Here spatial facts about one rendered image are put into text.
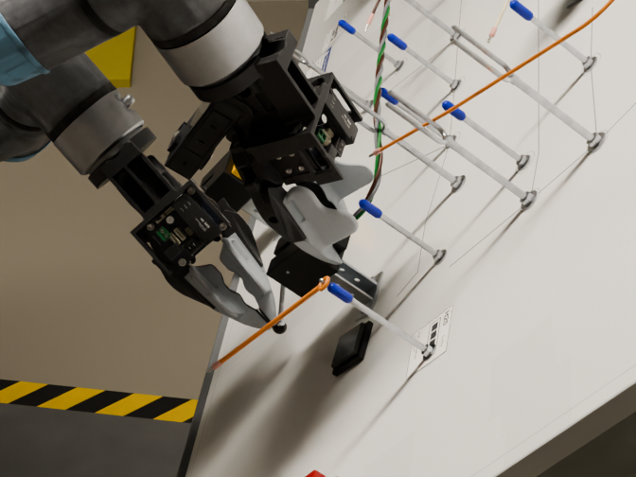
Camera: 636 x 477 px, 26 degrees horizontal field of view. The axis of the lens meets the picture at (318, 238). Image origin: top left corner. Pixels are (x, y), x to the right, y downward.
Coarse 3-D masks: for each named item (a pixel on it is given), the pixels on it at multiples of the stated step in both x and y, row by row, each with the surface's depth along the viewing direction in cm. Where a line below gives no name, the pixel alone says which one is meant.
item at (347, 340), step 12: (360, 324) 117; (372, 324) 117; (348, 336) 118; (360, 336) 116; (336, 348) 119; (348, 348) 116; (360, 348) 115; (336, 360) 117; (348, 360) 116; (360, 360) 115; (336, 372) 117
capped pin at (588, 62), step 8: (512, 0) 108; (512, 8) 108; (520, 8) 107; (528, 16) 108; (536, 24) 108; (552, 32) 109; (568, 48) 109; (576, 56) 110; (584, 56) 110; (584, 64) 110; (592, 64) 110
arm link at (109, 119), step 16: (112, 96) 122; (128, 96) 124; (96, 112) 121; (112, 112) 121; (128, 112) 122; (80, 128) 120; (96, 128) 120; (112, 128) 121; (128, 128) 121; (64, 144) 122; (80, 144) 121; (96, 144) 121; (112, 144) 121; (80, 160) 122; (96, 160) 121
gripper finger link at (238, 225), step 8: (224, 200) 127; (224, 208) 127; (224, 216) 126; (232, 216) 126; (240, 216) 126; (232, 224) 126; (240, 224) 126; (232, 232) 126; (240, 232) 126; (248, 232) 127; (248, 240) 127; (248, 248) 126; (256, 248) 127; (256, 256) 127
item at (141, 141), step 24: (144, 144) 122; (96, 168) 122; (120, 168) 119; (144, 168) 122; (144, 192) 122; (168, 192) 120; (192, 192) 121; (144, 216) 120; (168, 216) 120; (192, 216) 120; (216, 216) 122; (144, 240) 122; (168, 240) 122; (192, 240) 121; (216, 240) 127
